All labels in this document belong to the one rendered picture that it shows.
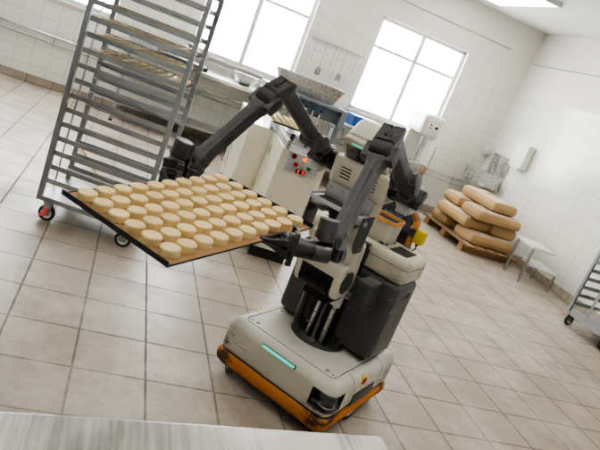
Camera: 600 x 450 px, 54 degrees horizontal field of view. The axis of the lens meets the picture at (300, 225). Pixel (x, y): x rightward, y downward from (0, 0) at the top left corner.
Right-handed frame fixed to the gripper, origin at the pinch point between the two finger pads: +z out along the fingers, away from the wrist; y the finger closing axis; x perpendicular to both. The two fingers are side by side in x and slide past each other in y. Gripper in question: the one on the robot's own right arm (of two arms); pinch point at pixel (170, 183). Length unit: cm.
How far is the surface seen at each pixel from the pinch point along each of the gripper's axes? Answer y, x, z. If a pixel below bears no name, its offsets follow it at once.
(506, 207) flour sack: -85, 422, -464
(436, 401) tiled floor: -112, 172, -74
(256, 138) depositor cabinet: -46, 68, -292
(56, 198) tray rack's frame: -90, -56, -181
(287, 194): -63, 90, -221
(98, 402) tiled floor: -98, -5, -16
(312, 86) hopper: 6, 101, -298
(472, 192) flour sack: -87, 395, -507
